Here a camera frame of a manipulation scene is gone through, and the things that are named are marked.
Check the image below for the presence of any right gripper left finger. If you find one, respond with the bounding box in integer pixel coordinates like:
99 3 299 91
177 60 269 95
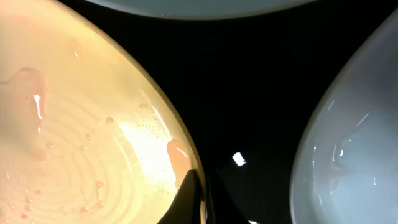
158 169 201 224

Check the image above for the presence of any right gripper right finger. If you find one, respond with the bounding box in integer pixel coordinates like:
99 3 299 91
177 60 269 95
206 175 249 224

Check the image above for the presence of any yellow plate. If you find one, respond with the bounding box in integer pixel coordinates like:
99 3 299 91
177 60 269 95
1 0 206 223

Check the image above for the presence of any light blue plate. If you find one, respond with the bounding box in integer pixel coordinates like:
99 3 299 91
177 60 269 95
88 0 314 21
290 12 397 224

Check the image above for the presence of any black round tray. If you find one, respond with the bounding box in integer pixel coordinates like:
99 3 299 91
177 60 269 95
67 1 397 223

